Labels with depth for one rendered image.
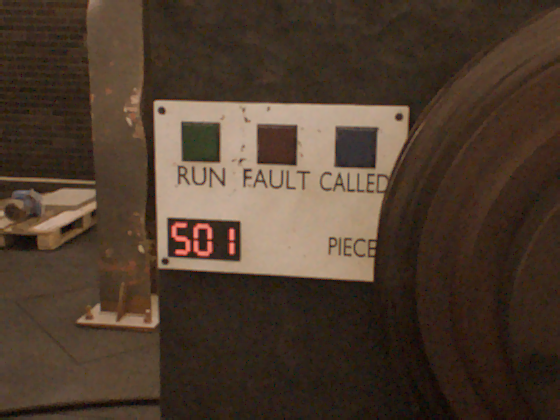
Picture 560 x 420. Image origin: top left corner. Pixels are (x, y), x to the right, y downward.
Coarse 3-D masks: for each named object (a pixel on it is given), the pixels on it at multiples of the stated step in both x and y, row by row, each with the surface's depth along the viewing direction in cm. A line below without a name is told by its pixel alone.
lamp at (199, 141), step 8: (184, 128) 71; (192, 128) 71; (200, 128) 70; (208, 128) 70; (216, 128) 70; (184, 136) 71; (192, 136) 71; (200, 136) 71; (208, 136) 70; (216, 136) 70; (184, 144) 71; (192, 144) 71; (200, 144) 71; (208, 144) 71; (216, 144) 71; (184, 152) 71; (192, 152) 71; (200, 152) 71; (208, 152) 71; (216, 152) 71
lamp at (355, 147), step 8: (344, 136) 68; (352, 136) 68; (360, 136) 68; (368, 136) 68; (344, 144) 68; (352, 144) 68; (360, 144) 68; (368, 144) 68; (344, 152) 69; (352, 152) 68; (360, 152) 68; (368, 152) 68; (344, 160) 69; (352, 160) 69; (360, 160) 68; (368, 160) 68
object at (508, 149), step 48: (528, 96) 51; (480, 144) 52; (528, 144) 51; (480, 192) 53; (528, 192) 50; (432, 240) 54; (480, 240) 52; (432, 288) 55; (480, 288) 53; (432, 336) 56; (480, 336) 53; (480, 384) 55
